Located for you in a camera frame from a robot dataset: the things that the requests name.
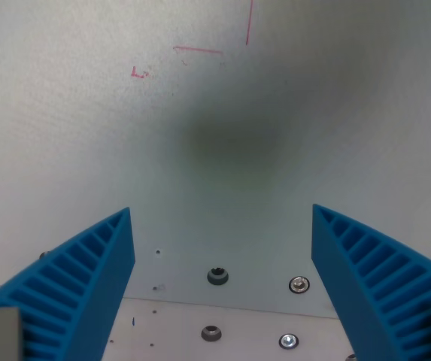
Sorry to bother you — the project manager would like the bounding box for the grey screw upper left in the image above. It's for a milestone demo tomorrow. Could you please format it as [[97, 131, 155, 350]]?
[[207, 266, 229, 287]]

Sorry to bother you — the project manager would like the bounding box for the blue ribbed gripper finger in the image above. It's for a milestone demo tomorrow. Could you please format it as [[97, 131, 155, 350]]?
[[0, 206, 136, 361], [311, 203, 431, 361]]

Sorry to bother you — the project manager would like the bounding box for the silver hex socket screw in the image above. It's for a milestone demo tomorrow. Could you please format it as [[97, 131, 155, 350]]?
[[288, 276, 311, 295], [278, 332, 300, 350]]

